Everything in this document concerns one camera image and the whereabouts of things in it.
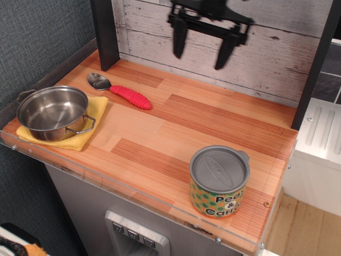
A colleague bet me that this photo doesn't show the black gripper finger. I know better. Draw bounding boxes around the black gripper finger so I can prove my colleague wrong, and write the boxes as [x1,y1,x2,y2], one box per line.
[215,37,238,70]
[173,22,188,59]

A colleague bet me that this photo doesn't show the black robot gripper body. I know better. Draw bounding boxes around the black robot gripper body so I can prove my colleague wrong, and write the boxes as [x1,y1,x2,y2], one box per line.
[168,1,254,45]

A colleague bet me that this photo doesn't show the red handled metal spoon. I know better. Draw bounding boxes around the red handled metal spoon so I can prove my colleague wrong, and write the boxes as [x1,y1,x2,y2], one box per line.
[87,73,152,110]

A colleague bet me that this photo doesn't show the yellow rag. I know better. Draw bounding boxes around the yellow rag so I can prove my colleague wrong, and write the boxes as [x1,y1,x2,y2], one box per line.
[16,95,109,152]

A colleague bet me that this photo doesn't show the peas and carrots can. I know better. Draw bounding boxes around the peas and carrots can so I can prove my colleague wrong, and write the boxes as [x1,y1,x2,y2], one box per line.
[189,145,250,218]

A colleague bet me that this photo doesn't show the stainless steel pot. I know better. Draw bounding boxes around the stainless steel pot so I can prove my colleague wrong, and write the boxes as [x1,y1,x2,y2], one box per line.
[17,85,96,141]

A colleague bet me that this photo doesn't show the white toy sink unit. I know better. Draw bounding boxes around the white toy sink unit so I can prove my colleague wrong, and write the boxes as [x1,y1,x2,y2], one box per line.
[281,38,341,217]

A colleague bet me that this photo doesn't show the silver toy fridge dispenser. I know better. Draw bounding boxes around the silver toy fridge dispenser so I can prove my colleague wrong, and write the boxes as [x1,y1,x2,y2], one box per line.
[105,210,171,255]

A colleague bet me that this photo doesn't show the orange cloth at corner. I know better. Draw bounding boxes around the orange cloth at corner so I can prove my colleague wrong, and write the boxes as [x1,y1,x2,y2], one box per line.
[23,244,48,256]

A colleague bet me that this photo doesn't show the black left shelf post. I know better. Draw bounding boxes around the black left shelf post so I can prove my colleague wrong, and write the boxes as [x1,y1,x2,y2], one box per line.
[90,0,120,71]

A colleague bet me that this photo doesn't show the black shelf post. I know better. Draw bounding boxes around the black shelf post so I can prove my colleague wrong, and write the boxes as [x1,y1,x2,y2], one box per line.
[291,0,340,131]
[90,0,120,71]

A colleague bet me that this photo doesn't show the black right shelf post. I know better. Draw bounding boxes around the black right shelf post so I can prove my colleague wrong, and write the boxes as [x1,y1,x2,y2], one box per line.
[291,0,340,131]

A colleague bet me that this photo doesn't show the black sleeved cable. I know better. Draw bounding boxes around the black sleeved cable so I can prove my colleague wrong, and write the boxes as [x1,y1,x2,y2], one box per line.
[0,237,27,256]

